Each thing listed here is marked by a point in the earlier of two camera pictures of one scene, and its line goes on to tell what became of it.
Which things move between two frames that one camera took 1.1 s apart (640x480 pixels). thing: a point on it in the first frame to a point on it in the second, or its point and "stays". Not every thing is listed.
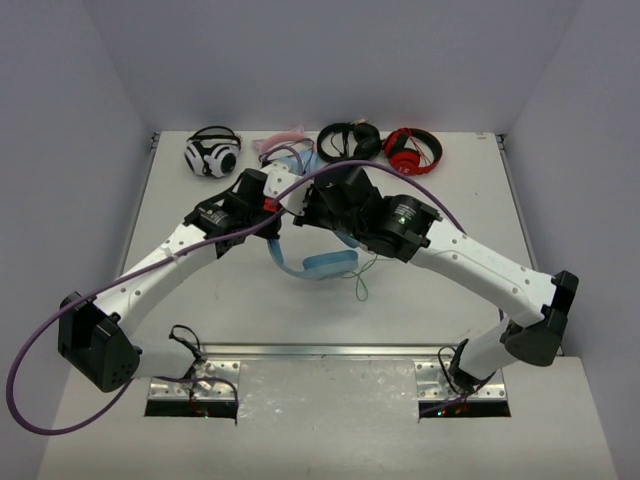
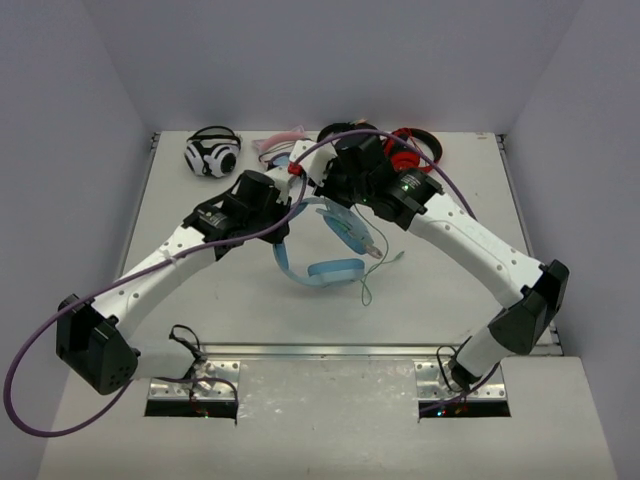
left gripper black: (270, 223) stays
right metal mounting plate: (434, 380) stays
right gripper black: (308, 216) to (325, 189)
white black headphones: (213, 151) stays
